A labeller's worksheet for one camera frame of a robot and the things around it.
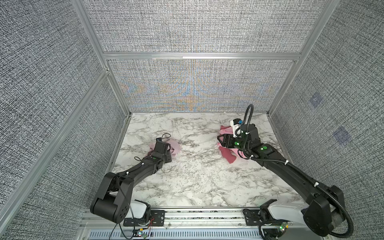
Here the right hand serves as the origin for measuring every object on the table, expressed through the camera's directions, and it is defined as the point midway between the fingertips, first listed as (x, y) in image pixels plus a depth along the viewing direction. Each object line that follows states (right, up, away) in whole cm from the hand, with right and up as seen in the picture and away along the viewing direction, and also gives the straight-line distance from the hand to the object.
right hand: (221, 136), depth 80 cm
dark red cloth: (+7, -12, +13) cm, 19 cm away
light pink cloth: (-28, -7, +18) cm, 34 cm away
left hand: (-32, -12, +12) cm, 36 cm away
